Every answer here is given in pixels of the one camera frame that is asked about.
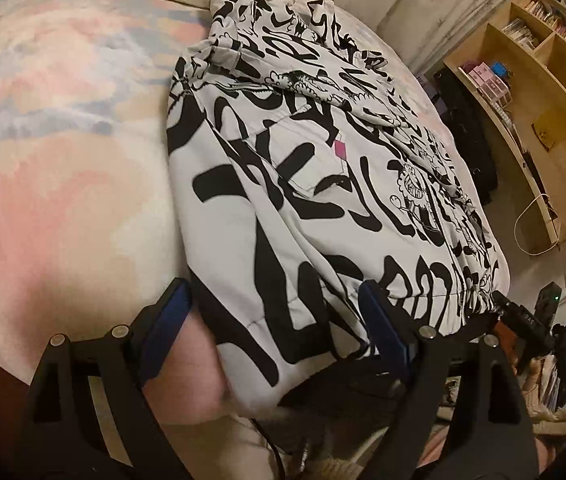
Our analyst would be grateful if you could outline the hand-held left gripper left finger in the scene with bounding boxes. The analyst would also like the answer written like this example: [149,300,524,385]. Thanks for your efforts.
[18,278,193,480]

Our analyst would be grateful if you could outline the white cable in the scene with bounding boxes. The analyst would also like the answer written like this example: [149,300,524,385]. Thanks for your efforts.
[513,192,561,256]

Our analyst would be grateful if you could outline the wooden desk shelving unit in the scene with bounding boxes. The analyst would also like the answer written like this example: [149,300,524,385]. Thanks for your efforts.
[443,0,566,256]

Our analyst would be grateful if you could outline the row of books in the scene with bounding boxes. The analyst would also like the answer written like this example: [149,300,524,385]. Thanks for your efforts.
[523,0,566,43]

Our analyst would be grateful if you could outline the pastel patterned bed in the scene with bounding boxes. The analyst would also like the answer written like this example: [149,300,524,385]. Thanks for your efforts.
[0,0,511,480]

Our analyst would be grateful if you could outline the person's cream knit sweater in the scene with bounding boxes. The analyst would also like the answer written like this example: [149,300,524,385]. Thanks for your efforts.
[258,425,444,480]

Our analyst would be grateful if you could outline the black clothing pile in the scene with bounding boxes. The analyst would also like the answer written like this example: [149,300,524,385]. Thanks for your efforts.
[433,67,499,206]

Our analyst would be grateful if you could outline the white black printed jacket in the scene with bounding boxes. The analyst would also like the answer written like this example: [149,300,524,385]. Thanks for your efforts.
[165,0,511,418]

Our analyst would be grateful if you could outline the cream patterned curtain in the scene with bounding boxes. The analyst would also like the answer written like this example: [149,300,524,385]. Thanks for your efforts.
[283,0,564,76]

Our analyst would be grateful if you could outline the pink drawer boxes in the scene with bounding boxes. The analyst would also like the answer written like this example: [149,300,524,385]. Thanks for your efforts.
[468,62,511,103]

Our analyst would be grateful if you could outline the row of disc cases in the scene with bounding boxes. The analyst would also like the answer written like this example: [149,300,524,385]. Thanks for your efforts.
[503,17,541,50]

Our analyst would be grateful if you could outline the black device with green light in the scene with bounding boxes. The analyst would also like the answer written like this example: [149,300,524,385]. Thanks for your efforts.
[533,282,564,321]

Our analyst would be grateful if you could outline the person's right hand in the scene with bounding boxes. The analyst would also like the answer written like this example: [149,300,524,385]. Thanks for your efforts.
[493,317,516,361]

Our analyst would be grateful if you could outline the person's right forearm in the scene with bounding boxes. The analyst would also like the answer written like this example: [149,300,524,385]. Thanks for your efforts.
[513,355,559,416]

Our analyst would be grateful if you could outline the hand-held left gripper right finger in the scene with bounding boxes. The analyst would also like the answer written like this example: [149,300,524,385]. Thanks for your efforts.
[358,281,539,480]

